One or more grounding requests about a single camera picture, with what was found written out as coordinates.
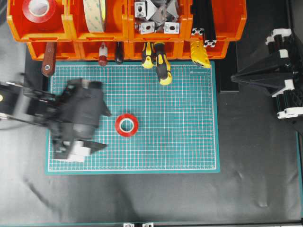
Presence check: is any large red tape roll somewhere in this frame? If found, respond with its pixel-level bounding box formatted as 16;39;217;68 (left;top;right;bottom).
22;0;56;23

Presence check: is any orange container rack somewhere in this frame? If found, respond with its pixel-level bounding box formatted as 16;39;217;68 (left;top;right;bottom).
6;0;247;61

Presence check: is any red vinyl tape roll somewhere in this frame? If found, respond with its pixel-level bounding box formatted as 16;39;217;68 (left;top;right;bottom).
115;113;139;137

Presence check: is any red white handle tool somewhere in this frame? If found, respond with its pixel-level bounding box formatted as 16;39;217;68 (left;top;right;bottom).
98;42;108;67

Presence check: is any green cutting mat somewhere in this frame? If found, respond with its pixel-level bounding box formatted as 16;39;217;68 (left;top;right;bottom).
45;61;220;175

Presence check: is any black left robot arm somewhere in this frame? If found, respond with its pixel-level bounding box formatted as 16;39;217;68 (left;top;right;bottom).
0;78;111;162

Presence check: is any beige double-sided tape roll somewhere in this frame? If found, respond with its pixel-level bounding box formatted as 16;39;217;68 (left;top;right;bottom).
83;0;107;33

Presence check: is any black aluminium extrusion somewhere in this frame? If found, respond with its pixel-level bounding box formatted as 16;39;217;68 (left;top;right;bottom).
200;0;217;48
191;0;204;36

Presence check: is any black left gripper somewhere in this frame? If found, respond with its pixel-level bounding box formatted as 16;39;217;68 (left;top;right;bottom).
51;79;111;162

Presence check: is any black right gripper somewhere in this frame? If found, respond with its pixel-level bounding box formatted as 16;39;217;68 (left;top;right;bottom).
231;28;295;97

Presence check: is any grey corner bracket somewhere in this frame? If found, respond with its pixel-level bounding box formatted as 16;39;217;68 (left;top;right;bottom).
139;21;155;35
134;1;146;18
164;22;180;34

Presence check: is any dark handle tool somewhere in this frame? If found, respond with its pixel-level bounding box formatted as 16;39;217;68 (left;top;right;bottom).
115;42;124;65

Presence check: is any yellow black screwdriver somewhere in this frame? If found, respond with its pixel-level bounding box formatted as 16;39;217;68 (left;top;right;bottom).
142;42;154;69
154;42;172;86

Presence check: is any yellow utility knife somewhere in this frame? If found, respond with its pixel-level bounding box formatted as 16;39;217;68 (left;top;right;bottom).
190;41;211;69

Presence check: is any brown wooden handle tool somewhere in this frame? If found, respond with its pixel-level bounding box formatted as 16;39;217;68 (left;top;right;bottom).
41;42;57;78

